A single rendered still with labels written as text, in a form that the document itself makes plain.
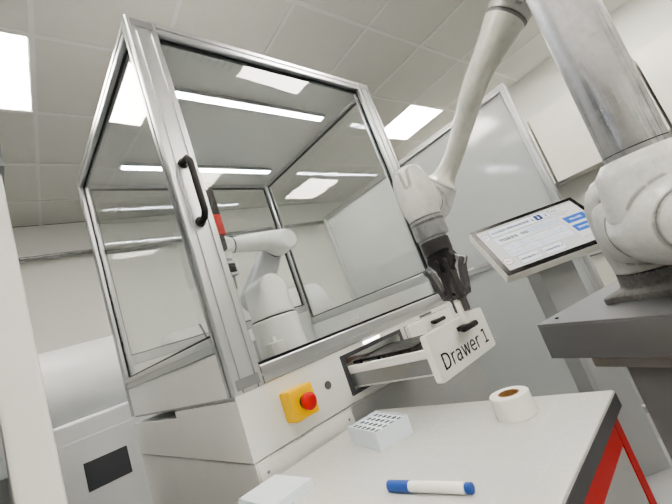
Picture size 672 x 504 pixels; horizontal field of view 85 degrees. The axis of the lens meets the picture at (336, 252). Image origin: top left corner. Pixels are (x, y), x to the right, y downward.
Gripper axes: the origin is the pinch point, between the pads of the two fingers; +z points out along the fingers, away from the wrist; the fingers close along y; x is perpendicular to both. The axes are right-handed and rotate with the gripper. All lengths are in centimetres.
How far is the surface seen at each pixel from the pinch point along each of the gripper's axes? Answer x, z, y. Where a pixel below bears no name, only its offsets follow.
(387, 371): 15.9, 7.7, 17.4
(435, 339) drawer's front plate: 14.2, 2.9, 1.1
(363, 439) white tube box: 34.3, 16.2, 13.1
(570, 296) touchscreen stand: -93, 15, 3
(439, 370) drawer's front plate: 17.1, 9.1, 1.1
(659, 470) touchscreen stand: -95, 89, 1
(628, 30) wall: -355, -163, -55
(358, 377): 16.0, 7.9, 28.6
